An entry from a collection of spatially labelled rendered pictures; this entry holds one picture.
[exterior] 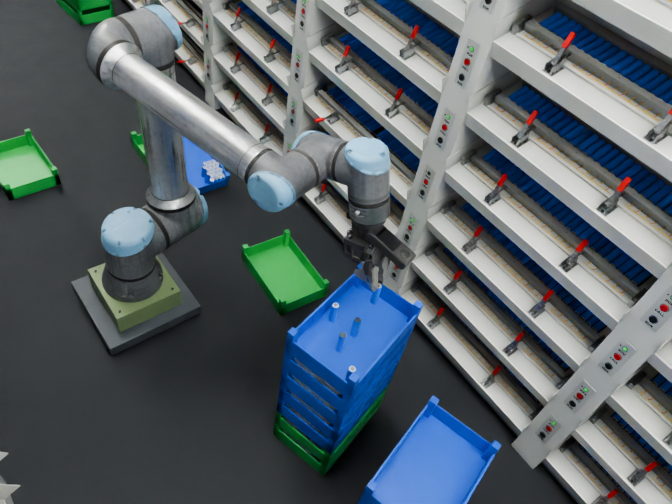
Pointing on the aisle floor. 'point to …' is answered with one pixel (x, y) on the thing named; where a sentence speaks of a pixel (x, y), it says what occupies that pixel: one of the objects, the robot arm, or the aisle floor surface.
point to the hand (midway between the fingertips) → (379, 285)
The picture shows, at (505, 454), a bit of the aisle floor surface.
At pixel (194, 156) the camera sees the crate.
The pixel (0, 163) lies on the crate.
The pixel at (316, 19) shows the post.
